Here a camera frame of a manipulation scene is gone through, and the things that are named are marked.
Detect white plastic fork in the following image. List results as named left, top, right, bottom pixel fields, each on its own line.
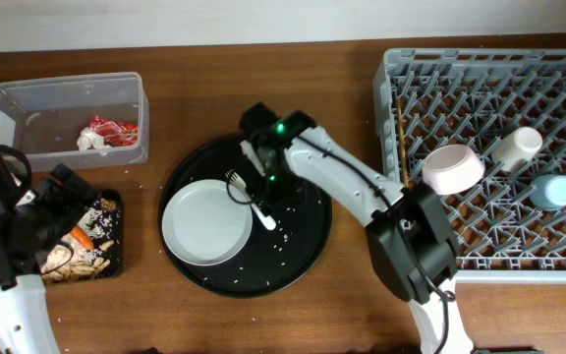
left=225, top=171, right=277, bottom=231

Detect orange carrot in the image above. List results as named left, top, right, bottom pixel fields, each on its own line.
left=70, top=225, right=94, bottom=251

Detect rice and food scraps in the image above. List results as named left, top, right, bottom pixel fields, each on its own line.
left=39, top=199, right=117, bottom=285

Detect grey plate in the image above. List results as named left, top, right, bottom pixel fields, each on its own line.
left=161, top=179, right=253, bottom=266

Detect white tissue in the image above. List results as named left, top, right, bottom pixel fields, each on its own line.
left=77, top=128, right=110, bottom=150

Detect red snack wrapper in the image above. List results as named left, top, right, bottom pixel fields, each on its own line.
left=89, top=115, right=139, bottom=147

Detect wooden chopstick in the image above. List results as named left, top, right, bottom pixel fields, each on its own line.
left=397, top=98, right=410, bottom=188

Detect pink bowl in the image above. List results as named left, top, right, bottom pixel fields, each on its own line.
left=423, top=145, right=485, bottom=196

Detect white cup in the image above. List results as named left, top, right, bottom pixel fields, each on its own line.
left=491, top=127, right=543, bottom=172

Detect light blue cup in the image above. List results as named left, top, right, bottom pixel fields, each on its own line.
left=530, top=174, right=566, bottom=211

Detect brown food lump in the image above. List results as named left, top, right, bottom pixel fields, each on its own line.
left=100, top=198, right=119, bottom=212

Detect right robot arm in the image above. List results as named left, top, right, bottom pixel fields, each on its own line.
left=239, top=103, right=475, bottom=353

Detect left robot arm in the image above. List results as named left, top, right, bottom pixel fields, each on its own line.
left=0, top=146, right=99, bottom=353

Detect grey dishwasher rack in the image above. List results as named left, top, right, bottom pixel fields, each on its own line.
left=373, top=48, right=566, bottom=283

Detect black rectangular tray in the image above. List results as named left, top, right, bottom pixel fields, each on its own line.
left=36, top=189, right=125, bottom=286

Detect round black serving tray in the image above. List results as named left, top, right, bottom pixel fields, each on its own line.
left=159, top=134, right=332, bottom=298

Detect clear plastic bin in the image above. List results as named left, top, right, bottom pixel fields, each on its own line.
left=0, top=72, right=149, bottom=172

